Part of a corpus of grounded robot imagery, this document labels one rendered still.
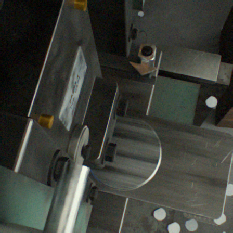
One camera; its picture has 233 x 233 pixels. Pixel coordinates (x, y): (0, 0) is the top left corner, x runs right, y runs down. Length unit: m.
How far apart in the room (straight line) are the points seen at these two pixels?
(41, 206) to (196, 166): 0.50
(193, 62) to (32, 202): 0.72
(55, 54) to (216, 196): 0.43
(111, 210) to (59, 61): 0.45
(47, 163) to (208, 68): 0.68
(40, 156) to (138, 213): 0.60
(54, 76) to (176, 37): 1.30
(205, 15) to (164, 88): 0.86
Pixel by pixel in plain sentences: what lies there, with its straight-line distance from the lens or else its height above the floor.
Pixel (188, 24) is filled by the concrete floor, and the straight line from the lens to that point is 1.63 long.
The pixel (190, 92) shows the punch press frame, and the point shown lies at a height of 0.65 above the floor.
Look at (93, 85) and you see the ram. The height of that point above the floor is 0.98.
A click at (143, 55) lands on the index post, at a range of 0.69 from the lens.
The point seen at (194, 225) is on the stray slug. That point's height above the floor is 0.65.
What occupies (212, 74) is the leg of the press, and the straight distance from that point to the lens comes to 0.86.
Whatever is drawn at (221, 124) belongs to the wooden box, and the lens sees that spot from 1.46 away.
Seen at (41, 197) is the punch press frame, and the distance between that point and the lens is 0.17.
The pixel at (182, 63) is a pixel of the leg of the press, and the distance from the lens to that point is 0.86.
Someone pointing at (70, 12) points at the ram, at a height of 1.15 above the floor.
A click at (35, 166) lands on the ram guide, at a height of 1.25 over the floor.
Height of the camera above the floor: 1.43
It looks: 75 degrees down
